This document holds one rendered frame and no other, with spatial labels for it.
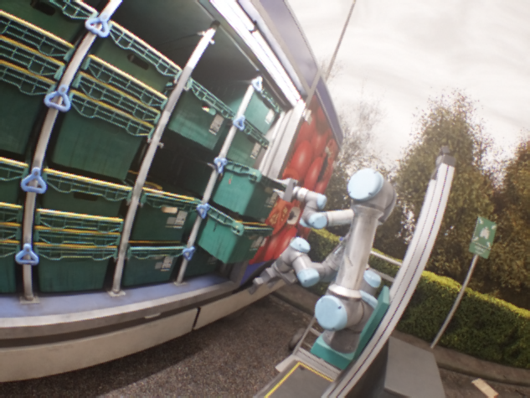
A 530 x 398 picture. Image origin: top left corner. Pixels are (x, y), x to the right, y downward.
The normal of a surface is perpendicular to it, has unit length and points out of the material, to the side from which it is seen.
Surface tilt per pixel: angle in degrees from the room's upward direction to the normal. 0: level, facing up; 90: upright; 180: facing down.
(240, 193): 90
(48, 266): 94
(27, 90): 94
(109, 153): 97
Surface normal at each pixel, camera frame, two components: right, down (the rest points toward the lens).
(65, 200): 0.80, 0.40
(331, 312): -0.81, -0.16
